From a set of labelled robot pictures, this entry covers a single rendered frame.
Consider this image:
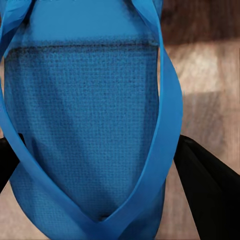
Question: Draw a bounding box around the sandal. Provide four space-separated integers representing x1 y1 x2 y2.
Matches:
0 0 183 240

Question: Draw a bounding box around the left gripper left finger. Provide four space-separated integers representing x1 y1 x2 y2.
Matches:
0 133 25 193

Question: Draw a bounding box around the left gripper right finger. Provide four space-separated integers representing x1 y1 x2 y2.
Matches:
173 134 240 240

